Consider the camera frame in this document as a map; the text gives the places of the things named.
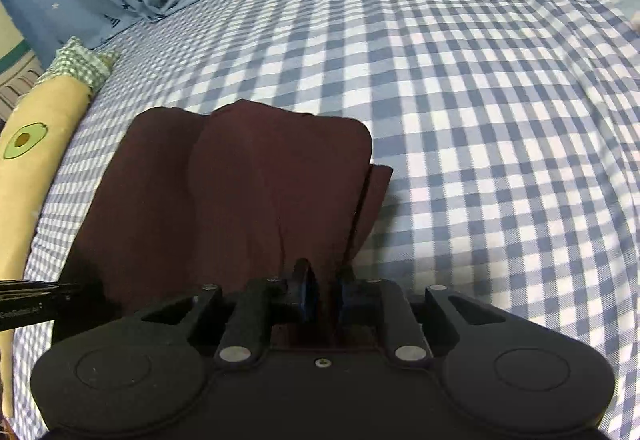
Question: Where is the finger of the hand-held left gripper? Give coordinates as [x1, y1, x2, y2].
[0, 280, 82, 305]

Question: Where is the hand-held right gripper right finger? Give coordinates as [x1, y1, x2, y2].
[334, 270, 506, 367]

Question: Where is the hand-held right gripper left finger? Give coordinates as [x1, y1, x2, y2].
[132, 259, 319, 368]

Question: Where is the maroon printed t-shirt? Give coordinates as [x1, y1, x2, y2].
[52, 98, 394, 352]

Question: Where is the yellow avocado print pillow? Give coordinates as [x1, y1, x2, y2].
[0, 37, 121, 421]

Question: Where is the blue white checked bed sheet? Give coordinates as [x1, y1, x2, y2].
[10, 0, 640, 440]

